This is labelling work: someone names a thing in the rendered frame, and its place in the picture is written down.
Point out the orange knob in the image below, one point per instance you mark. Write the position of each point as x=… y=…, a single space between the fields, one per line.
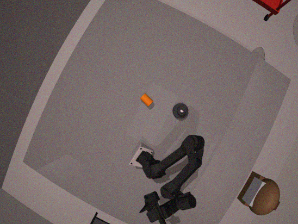
x=146 y=99

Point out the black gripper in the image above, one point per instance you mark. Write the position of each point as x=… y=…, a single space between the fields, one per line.
x=162 y=212

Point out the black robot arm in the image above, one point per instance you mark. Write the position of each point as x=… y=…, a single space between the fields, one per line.
x=156 y=169

